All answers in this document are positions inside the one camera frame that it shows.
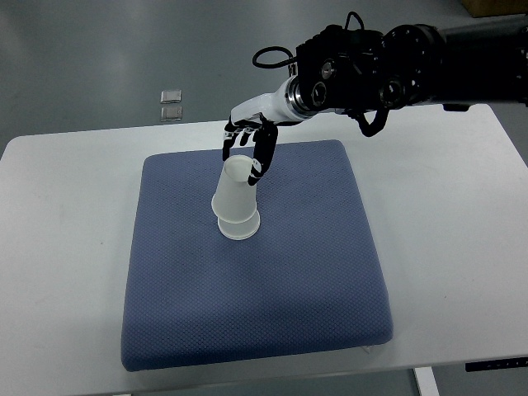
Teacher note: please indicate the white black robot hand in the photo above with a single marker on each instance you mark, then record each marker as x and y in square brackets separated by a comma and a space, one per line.
[258, 119]

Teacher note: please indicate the white paper cup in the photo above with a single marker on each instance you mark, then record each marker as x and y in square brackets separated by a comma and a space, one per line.
[240, 231]
[234, 200]

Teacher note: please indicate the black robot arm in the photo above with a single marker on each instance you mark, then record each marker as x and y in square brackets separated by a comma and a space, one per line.
[366, 74]

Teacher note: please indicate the upper metal floor plate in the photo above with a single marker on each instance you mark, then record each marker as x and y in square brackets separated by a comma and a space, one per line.
[171, 96]

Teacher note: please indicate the white paper cup on cushion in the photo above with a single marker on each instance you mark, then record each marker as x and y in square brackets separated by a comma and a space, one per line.
[240, 231]

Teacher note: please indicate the blue fabric cushion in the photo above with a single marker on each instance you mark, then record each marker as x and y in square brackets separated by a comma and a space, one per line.
[308, 280]

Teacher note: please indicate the brown cardboard box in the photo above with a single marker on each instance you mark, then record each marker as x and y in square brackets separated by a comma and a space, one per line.
[494, 8]

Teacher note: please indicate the white table leg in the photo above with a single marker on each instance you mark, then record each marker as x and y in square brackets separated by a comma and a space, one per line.
[426, 381]

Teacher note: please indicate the black table control panel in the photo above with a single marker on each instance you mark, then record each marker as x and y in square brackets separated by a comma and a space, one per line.
[501, 364]

